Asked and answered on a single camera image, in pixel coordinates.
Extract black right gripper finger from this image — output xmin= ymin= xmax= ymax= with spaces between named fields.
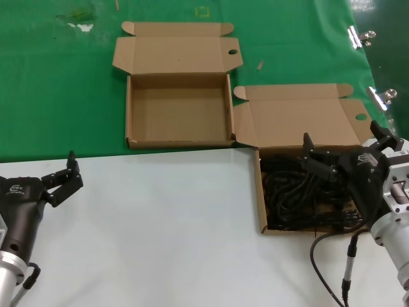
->
xmin=301 ymin=132 xmax=345 ymax=184
xmin=369 ymin=120 xmax=401 ymax=152

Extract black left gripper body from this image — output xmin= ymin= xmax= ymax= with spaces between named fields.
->
xmin=0 ymin=175 xmax=52 ymax=262

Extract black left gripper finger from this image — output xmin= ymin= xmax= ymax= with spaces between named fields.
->
xmin=46 ymin=165 xmax=85 ymax=209
xmin=40 ymin=150 xmax=80 ymax=190

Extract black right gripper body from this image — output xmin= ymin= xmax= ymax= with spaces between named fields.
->
xmin=337 ymin=149 xmax=391 ymax=225

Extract brown cardboard mailer box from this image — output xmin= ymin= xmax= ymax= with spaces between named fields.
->
xmin=233 ymin=83 xmax=373 ymax=236
xmin=112 ymin=20 xmax=244 ymax=150

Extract silver binder clip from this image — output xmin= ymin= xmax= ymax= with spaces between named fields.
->
xmin=366 ymin=86 xmax=399 ymax=112
xmin=347 ymin=26 xmax=377 ymax=49

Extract green table cloth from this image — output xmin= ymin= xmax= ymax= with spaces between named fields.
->
xmin=0 ymin=0 xmax=400 ymax=164

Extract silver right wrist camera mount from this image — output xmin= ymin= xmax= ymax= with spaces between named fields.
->
xmin=382 ymin=137 xmax=409 ymax=214

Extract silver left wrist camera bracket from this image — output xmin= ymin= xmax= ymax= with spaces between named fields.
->
xmin=0 ymin=214 xmax=8 ymax=247

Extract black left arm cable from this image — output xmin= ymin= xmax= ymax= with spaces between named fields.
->
xmin=9 ymin=261 xmax=42 ymax=306

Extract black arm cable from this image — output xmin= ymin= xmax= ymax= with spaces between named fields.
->
xmin=310 ymin=228 xmax=368 ymax=307
xmin=9 ymin=261 xmax=42 ymax=306

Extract right arm cable grey connector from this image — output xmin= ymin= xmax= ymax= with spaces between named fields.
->
xmin=341 ymin=230 xmax=368 ymax=307

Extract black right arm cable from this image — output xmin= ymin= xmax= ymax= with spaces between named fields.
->
xmin=310 ymin=228 xmax=368 ymax=307

